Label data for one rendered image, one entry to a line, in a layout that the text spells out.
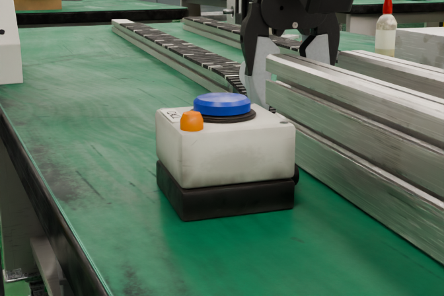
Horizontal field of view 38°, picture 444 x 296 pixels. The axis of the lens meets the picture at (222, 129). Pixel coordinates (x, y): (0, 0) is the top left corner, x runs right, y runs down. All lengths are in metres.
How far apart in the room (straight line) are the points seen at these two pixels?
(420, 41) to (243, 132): 0.34
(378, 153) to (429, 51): 0.29
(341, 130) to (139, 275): 0.18
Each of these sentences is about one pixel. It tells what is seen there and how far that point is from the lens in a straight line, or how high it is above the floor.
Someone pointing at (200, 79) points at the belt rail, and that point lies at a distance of 0.91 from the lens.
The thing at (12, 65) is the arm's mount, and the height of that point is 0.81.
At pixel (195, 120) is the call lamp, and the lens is 0.41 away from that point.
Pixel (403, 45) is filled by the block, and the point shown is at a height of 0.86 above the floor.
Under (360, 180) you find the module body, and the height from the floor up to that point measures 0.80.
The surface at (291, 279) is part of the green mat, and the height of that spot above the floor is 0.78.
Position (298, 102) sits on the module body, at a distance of 0.52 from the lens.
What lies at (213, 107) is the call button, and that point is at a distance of 0.43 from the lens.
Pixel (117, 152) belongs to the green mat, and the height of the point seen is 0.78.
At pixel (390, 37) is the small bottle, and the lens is 1.21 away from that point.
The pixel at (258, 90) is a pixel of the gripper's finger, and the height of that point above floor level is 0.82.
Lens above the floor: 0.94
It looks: 14 degrees down
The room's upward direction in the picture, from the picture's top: straight up
